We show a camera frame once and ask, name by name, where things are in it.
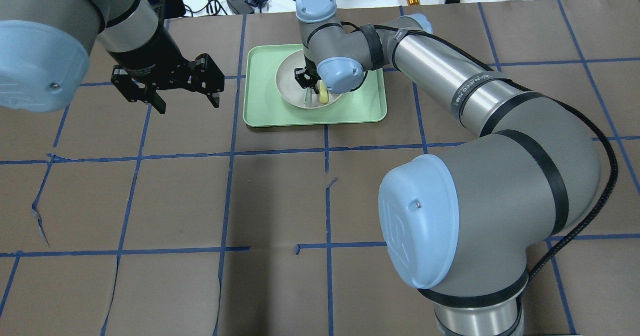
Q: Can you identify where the mint green tray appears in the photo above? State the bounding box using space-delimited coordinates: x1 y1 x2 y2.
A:
243 44 387 127

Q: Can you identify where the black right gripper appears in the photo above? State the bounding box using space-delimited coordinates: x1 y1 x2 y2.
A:
294 67 322 95

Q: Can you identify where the black power adapter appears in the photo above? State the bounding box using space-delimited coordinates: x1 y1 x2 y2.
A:
226 0 255 15

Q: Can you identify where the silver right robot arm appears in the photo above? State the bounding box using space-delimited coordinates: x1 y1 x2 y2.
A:
295 0 618 336

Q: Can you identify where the yellow plastic fork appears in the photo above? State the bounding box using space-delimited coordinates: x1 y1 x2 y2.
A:
317 80 329 105

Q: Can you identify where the white round plate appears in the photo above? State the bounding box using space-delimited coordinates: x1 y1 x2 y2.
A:
275 50 342 109

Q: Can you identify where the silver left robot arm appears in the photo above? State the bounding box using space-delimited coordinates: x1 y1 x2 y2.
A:
0 0 226 114

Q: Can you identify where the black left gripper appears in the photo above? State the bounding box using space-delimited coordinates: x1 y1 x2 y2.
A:
110 53 226 114

